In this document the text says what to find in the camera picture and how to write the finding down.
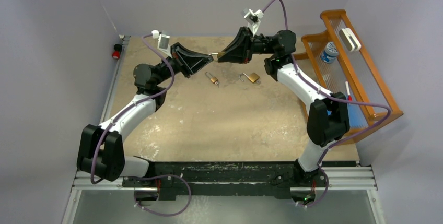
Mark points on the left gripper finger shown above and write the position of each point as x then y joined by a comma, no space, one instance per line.
189,53
192,65

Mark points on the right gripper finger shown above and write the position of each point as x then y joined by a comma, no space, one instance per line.
241,44
234,55

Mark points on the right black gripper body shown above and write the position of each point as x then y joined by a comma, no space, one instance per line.
260,45

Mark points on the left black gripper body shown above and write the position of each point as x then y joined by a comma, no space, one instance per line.
176,61

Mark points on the brass padlock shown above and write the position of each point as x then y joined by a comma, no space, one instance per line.
216,55
212,78
253,78

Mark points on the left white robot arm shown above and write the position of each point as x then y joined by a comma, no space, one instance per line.
101,151

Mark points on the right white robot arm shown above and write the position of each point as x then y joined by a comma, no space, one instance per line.
281,66

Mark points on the red emergency button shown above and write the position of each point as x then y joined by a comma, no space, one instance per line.
117,49

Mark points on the orange wooden rack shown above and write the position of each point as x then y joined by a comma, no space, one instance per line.
358,68

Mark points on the white eraser block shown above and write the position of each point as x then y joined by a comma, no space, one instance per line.
349,39

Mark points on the red white marker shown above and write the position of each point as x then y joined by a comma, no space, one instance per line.
348,91

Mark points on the blue notebook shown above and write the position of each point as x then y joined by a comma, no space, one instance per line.
354,118

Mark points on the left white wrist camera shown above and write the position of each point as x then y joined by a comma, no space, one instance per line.
163,39

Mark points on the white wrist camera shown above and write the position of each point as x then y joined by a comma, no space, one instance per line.
163,39
253,19

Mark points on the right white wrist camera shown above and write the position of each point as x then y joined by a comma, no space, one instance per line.
253,19

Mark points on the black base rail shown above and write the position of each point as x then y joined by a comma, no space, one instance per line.
278,179

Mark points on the aluminium frame rails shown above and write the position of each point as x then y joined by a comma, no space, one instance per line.
358,178

